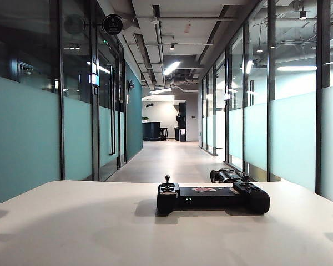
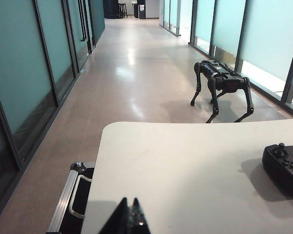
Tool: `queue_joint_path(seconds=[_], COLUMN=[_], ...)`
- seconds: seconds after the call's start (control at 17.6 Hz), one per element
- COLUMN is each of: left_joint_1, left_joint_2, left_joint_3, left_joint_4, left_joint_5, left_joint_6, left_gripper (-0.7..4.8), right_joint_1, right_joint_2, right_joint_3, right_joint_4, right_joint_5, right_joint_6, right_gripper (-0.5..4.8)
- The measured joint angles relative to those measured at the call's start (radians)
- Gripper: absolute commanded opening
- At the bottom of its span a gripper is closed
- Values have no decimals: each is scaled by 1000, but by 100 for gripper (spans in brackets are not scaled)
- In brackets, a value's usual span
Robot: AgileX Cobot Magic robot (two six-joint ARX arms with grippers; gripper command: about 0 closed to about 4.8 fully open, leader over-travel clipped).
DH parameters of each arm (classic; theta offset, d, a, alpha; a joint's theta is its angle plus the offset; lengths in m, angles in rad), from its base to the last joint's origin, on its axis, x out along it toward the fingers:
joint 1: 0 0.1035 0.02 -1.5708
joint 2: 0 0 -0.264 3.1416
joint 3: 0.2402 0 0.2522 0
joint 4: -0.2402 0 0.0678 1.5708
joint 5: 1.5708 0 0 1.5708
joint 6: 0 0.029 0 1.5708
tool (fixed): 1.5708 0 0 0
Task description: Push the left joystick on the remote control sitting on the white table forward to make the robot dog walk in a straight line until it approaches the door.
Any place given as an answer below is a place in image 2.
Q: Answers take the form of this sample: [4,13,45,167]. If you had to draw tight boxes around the black remote control with joysticks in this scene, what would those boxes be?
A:
[262,142,293,199]

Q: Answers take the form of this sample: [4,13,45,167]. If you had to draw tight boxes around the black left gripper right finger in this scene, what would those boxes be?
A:
[127,197,152,234]

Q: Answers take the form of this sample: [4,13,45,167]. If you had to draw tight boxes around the thin white floor cable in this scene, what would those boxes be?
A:
[274,89,293,109]

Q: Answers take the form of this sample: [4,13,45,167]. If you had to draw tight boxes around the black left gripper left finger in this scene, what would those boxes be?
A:
[104,197,130,234]

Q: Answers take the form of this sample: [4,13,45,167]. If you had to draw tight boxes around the black aluminium-edged carry case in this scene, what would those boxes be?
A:
[46,160,96,234]

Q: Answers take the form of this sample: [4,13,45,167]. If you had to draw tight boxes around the low black cabinet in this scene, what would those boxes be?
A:
[133,3,147,20]

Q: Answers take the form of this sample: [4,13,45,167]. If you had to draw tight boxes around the dark bar stool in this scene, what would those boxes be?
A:
[118,2,128,19]

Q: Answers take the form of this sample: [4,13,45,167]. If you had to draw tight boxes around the dark bar counter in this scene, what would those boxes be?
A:
[104,0,119,19]

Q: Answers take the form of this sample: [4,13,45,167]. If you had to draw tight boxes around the black quadruped robot dog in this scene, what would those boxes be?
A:
[190,59,255,124]

